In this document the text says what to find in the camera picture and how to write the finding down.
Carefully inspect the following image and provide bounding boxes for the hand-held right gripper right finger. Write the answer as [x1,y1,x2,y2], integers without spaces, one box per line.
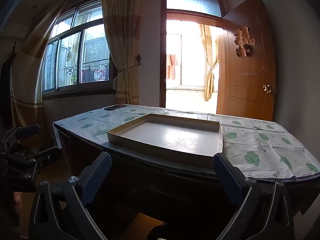
[212,152,297,240]

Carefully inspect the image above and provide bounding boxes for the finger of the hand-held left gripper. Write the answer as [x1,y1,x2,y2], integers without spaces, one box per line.
[0,124,41,153]
[0,146,62,178]

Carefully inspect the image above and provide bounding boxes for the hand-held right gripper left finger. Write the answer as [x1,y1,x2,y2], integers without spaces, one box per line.
[28,151,112,240]

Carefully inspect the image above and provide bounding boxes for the shallow cardboard tray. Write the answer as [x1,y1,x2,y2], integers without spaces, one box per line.
[107,113,223,169]

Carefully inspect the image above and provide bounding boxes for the person's left hand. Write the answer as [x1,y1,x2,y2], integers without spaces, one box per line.
[12,192,23,214]

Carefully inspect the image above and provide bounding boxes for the dark hanging clothes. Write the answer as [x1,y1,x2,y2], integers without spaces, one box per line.
[0,57,13,125]

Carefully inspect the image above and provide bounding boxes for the yellow banded window curtain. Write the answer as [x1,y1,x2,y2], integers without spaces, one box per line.
[10,0,70,135]

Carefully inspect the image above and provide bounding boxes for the dark wooden desk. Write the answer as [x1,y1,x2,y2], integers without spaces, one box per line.
[53,104,320,215]

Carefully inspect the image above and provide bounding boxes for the black phone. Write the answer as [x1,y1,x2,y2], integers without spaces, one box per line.
[104,104,126,111]

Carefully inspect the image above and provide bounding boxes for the wooden coat rack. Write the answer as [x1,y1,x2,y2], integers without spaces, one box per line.
[9,41,18,63]

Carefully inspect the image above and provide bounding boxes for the row of hanging laundry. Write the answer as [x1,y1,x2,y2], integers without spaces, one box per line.
[82,64,110,83]

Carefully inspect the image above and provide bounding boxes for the sliding glass window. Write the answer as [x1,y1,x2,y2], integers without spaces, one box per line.
[42,0,115,93]

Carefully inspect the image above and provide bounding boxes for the beige balcony curtain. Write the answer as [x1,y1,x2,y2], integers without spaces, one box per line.
[199,24,220,102]

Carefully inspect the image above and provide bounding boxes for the brown wooden door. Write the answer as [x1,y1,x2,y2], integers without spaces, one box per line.
[216,0,277,122]

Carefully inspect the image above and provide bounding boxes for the orange striped towel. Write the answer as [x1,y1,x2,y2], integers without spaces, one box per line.
[166,54,178,80]

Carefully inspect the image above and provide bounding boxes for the beige patterned tied curtain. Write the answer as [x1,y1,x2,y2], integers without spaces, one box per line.
[101,0,142,105]

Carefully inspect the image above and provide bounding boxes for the gold door ornament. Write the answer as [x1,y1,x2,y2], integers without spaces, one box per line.
[234,26,257,56]

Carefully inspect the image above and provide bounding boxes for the patterned glass transom window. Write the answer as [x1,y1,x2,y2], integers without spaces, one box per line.
[166,0,223,18]

